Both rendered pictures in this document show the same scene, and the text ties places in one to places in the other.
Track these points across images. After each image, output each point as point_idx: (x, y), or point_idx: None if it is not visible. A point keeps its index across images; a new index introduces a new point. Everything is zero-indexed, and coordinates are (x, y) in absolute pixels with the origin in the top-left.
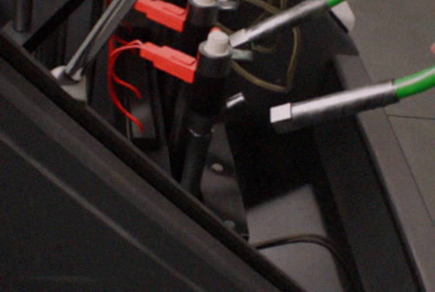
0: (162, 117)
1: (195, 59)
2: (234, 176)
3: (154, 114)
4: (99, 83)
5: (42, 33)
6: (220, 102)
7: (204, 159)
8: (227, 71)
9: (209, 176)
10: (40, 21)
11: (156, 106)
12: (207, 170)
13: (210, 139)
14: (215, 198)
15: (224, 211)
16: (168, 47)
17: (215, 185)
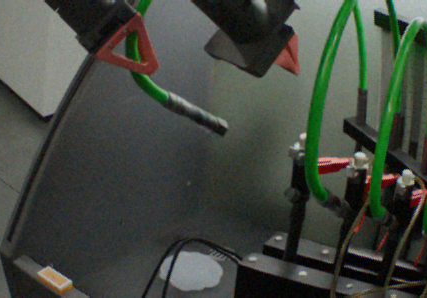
0: (361, 271)
1: (318, 161)
2: (289, 278)
3: (365, 268)
4: None
5: (391, 160)
6: (291, 182)
7: (288, 228)
8: (294, 159)
9: (298, 269)
10: (395, 154)
11: (372, 271)
12: (304, 270)
13: (292, 215)
14: (278, 264)
15: (265, 263)
16: (337, 162)
17: (288, 268)
